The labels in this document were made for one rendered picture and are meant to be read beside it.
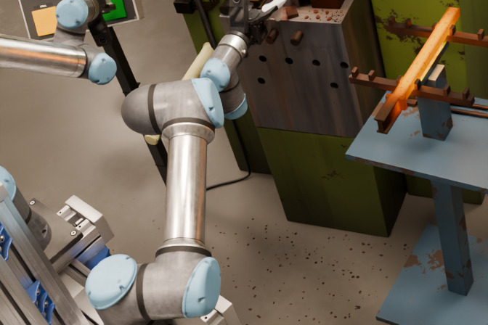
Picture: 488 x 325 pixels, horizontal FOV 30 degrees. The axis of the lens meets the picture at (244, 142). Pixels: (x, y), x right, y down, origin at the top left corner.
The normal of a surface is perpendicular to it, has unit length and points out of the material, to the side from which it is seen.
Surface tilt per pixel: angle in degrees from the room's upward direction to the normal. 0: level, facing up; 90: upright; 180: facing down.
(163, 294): 45
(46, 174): 0
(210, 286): 93
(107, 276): 8
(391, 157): 0
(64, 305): 90
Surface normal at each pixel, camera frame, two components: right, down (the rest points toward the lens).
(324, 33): -0.39, 0.70
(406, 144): -0.25, -0.71
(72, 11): -0.11, 0.24
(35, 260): 0.69, 0.36
